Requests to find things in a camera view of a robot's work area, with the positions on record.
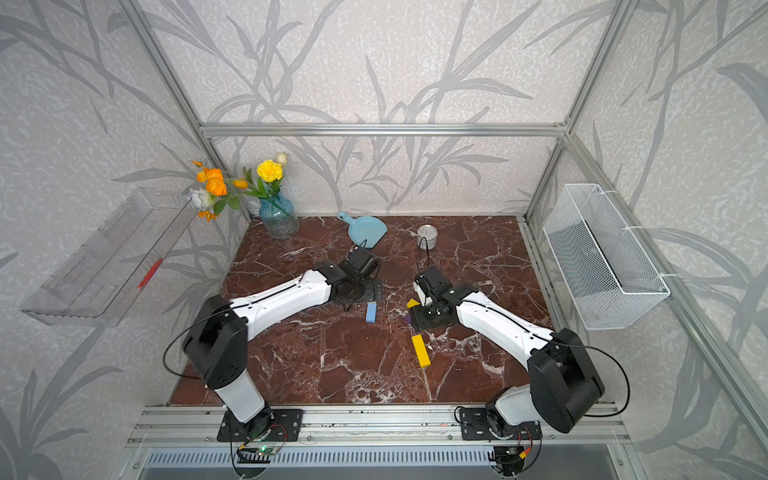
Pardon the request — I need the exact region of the small metal can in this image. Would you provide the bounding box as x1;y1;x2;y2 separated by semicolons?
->
416;224;438;251

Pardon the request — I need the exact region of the clear plastic wall tray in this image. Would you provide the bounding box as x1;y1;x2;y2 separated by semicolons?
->
20;188;197;327

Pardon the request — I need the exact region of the light blue dustpan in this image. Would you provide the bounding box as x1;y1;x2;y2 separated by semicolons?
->
337;211;388;249

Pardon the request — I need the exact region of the white wire basket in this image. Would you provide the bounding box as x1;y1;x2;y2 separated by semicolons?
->
543;183;670;331

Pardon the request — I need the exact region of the aluminium front rail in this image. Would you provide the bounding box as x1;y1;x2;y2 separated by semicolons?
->
126;404;631;448

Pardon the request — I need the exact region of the orange yellow flower bouquet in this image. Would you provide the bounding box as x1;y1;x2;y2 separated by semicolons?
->
189;152;289;222

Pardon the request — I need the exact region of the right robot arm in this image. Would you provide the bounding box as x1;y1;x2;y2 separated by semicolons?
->
409;266;605;438

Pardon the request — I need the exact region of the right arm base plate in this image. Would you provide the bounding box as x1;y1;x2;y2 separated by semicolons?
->
453;406;542;442

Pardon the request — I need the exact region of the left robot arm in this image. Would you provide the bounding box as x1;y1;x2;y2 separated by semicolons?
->
181;247;380;425

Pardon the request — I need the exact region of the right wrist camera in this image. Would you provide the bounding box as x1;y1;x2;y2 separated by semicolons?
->
413;265;453;306

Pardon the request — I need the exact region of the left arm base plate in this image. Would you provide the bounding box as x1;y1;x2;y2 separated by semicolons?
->
216;407;303;444

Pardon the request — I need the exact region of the light blue block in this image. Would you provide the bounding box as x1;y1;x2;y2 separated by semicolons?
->
365;301;377;323

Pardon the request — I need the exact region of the blue glass vase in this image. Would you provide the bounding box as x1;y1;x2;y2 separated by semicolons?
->
259;194;300;239

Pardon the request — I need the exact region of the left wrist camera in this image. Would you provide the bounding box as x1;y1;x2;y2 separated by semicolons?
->
345;246;380;279

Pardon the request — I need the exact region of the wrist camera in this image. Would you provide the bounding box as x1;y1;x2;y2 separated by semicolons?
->
345;246;380;279
413;265;453;306

